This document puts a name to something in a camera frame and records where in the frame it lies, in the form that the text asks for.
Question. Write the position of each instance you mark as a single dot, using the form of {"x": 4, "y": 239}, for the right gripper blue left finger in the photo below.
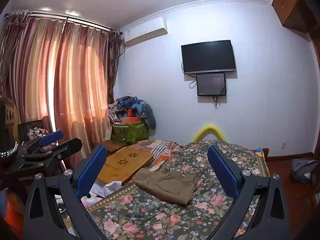
{"x": 88, "y": 170}

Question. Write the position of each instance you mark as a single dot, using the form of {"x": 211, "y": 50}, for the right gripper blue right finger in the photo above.
{"x": 226, "y": 171}

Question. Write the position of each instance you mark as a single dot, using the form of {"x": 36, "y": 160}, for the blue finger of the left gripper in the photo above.
{"x": 51, "y": 138}

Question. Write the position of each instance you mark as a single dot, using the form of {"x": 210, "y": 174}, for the olive green pants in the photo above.
{"x": 172, "y": 187}

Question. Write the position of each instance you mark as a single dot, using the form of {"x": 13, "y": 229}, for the wooden lap desk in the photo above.
{"x": 123, "y": 164}

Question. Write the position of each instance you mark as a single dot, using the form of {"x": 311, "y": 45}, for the green storage box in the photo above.
{"x": 130, "y": 133}

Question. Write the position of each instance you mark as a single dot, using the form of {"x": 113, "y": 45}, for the floral green bedspread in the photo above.
{"x": 132, "y": 213}

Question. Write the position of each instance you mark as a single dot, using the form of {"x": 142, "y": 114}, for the striped patchwork sheet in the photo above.
{"x": 162, "y": 150}

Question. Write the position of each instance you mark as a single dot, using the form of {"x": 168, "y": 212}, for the pink striped curtain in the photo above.
{"x": 62, "y": 70}

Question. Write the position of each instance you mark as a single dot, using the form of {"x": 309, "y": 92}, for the grey backpack on floor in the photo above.
{"x": 303, "y": 171}

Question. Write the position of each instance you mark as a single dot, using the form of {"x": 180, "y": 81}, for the pile of blue clothes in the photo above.
{"x": 138, "y": 108}

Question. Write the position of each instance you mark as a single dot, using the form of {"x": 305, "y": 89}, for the white air conditioner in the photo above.
{"x": 145, "y": 31}

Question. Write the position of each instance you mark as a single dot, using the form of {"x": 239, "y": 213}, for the wooden wardrobe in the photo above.
{"x": 295, "y": 15}

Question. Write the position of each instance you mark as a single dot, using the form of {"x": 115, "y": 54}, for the white wall socket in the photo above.
{"x": 283, "y": 144}

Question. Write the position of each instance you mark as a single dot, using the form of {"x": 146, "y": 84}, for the small black wall monitor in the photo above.
{"x": 213, "y": 84}

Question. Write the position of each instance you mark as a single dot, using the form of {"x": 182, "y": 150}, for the black wall television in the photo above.
{"x": 208, "y": 57}

